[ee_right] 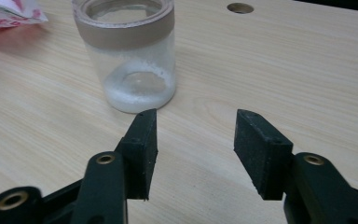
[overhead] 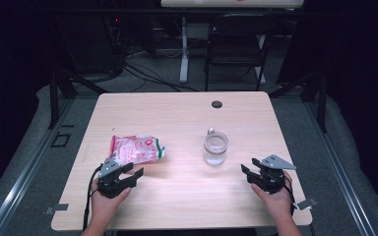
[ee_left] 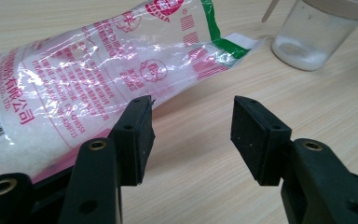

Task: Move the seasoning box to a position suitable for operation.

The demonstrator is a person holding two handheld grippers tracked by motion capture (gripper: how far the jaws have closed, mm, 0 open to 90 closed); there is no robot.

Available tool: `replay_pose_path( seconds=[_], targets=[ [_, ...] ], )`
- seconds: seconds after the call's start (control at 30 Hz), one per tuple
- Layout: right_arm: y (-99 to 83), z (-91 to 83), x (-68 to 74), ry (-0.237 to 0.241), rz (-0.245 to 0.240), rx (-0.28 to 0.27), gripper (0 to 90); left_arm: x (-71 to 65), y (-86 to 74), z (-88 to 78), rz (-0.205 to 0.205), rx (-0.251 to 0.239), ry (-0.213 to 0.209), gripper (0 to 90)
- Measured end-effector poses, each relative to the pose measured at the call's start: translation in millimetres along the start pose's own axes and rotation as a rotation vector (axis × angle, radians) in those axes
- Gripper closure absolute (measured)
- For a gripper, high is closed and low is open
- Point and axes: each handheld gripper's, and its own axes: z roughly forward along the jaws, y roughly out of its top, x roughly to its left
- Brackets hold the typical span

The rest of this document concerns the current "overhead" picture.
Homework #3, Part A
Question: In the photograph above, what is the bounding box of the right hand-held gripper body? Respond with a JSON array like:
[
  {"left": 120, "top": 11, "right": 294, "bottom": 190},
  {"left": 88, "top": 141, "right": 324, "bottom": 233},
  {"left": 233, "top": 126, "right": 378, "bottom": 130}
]
[{"left": 247, "top": 153, "right": 297, "bottom": 196}]

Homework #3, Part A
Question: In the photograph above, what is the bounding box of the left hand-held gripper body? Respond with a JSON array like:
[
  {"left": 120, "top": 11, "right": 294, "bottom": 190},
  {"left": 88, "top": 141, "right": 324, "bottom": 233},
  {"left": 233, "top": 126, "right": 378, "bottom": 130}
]
[{"left": 96, "top": 157, "right": 136, "bottom": 200}]

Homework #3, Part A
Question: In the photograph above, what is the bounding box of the metal floor rail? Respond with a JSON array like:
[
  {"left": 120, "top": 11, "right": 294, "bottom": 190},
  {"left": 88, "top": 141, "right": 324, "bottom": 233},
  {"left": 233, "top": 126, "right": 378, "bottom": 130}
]
[
  {"left": 303, "top": 97, "right": 378, "bottom": 236},
  {"left": 0, "top": 97, "right": 74, "bottom": 236}
]

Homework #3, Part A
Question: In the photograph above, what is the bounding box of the person's right hand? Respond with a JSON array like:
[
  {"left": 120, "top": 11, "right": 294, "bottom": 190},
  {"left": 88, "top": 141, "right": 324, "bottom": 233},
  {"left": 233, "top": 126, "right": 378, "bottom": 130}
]
[{"left": 250, "top": 170, "right": 295, "bottom": 221}]

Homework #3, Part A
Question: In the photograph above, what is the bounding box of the black floor cable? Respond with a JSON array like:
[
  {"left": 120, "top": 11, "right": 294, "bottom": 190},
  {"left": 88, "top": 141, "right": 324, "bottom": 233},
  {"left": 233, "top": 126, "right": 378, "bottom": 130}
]
[
  {"left": 123, "top": 62, "right": 200, "bottom": 93},
  {"left": 124, "top": 67, "right": 182, "bottom": 92}
]

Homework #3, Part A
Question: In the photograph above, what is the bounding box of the black folding chair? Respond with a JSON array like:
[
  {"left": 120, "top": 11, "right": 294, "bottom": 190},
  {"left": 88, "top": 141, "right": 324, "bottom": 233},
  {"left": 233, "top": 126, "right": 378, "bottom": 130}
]
[{"left": 204, "top": 13, "right": 279, "bottom": 92}]

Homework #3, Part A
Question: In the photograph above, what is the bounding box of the glass jar with hinged lid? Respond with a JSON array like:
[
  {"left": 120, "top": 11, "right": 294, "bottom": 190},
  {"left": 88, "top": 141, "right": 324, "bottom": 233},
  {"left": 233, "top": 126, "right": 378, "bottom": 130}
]
[{"left": 203, "top": 127, "right": 229, "bottom": 167}]

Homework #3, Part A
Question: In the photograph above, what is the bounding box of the person's left hand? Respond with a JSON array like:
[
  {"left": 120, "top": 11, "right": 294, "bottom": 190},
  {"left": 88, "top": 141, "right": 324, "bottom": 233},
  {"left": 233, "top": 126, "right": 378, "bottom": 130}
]
[{"left": 90, "top": 179, "right": 133, "bottom": 219}]

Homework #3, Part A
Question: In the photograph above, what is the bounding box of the white desk leg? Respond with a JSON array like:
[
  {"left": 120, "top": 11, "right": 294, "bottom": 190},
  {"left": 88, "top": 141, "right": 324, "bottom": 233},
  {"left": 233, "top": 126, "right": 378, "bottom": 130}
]
[
  {"left": 256, "top": 33, "right": 267, "bottom": 86},
  {"left": 179, "top": 16, "right": 190, "bottom": 85}
]

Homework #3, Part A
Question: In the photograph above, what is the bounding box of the red and white plastic bag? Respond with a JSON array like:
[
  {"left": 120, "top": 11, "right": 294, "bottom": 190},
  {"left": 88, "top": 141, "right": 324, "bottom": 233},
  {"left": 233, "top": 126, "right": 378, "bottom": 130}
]
[{"left": 108, "top": 134, "right": 166, "bottom": 166}]

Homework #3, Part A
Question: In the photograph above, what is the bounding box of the dark equipment box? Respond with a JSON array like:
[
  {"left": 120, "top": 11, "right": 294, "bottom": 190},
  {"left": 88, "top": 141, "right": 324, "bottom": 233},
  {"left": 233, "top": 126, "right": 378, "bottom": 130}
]
[{"left": 57, "top": 14, "right": 124, "bottom": 75}]

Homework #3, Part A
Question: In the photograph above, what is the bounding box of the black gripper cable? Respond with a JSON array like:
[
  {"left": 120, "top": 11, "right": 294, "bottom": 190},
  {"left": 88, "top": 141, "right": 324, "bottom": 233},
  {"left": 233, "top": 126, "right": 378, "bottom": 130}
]
[
  {"left": 283, "top": 175, "right": 298, "bottom": 211},
  {"left": 82, "top": 164, "right": 103, "bottom": 232}
]

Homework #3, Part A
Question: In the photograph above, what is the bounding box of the black metal stand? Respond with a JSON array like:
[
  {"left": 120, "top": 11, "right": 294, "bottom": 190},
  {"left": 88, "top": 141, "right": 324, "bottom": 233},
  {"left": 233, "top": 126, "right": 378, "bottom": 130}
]
[
  {"left": 47, "top": 65, "right": 110, "bottom": 131},
  {"left": 269, "top": 65, "right": 329, "bottom": 134}
]

